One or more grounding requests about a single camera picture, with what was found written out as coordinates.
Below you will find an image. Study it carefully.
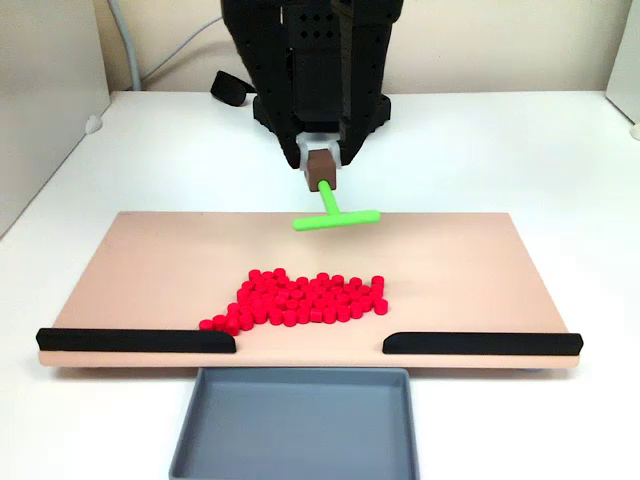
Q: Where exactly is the grey plastic tray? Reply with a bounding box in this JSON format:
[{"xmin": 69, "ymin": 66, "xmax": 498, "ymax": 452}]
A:
[{"xmin": 168, "ymin": 366, "xmax": 423, "ymax": 480}]

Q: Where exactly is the black edge rail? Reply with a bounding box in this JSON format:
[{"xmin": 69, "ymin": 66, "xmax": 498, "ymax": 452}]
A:
[
  {"xmin": 35, "ymin": 327, "xmax": 237, "ymax": 356},
  {"xmin": 382, "ymin": 330, "xmax": 585, "ymax": 358}
]

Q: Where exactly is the grey cable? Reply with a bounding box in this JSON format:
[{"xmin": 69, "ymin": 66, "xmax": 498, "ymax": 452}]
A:
[{"xmin": 107, "ymin": 0, "xmax": 145, "ymax": 92}]

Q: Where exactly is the black strap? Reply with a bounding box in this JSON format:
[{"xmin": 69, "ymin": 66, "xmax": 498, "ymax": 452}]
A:
[{"xmin": 209, "ymin": 70, "xmax": 253, "ymax": 108}]

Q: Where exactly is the green T-shaped pusher tool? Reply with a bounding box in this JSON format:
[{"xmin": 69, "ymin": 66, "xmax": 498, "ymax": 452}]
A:
[{"xmin": 292, "ymin": 149, "xmax": 382, "ymax": 234}]

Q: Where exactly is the white cable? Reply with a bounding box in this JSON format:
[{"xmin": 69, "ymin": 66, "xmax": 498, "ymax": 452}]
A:
[{"xmin": 141, "ymin": 13, "xmax": 225, "ymax": 85}]

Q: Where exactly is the beige flat board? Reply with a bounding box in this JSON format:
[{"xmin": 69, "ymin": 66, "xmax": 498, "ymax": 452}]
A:
[{"xmin": 38, "ymin": 210, "xmax": 582, "ymax": 374}]

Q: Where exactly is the red granule pile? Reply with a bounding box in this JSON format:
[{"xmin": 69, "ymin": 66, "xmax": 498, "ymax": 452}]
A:
[{"xmin": 198, "ymin": 268, "xmax": 390, "ymax": 336}]

